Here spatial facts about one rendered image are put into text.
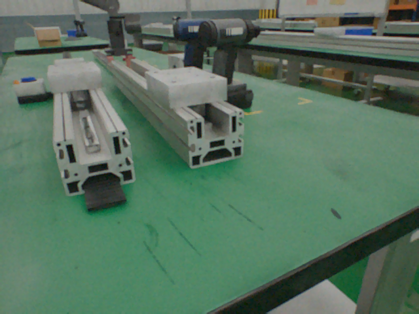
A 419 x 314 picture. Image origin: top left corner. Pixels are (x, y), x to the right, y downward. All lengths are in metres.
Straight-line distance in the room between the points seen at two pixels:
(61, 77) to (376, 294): 0.84
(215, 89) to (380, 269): 0.51
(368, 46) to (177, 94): 1.69
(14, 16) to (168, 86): 11.77
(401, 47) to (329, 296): 1.39
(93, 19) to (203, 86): 11.91
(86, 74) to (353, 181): 0.58
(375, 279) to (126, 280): 0.59
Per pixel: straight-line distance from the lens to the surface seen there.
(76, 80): 0.75
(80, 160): 0.48
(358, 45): 2.15
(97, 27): 12.45
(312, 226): 0.39
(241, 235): 0.36
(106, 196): 0.44
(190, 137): 0.48
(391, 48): 2.05
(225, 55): 0.78
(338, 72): 4.75
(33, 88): 1.09
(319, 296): 1.08
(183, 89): 0.54
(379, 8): 3.60
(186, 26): 0.96
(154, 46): 6.26
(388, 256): 0.76
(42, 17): 12.25
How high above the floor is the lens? 1.01
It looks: 25 degrees down
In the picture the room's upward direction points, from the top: 2 degrees counter-clockwise
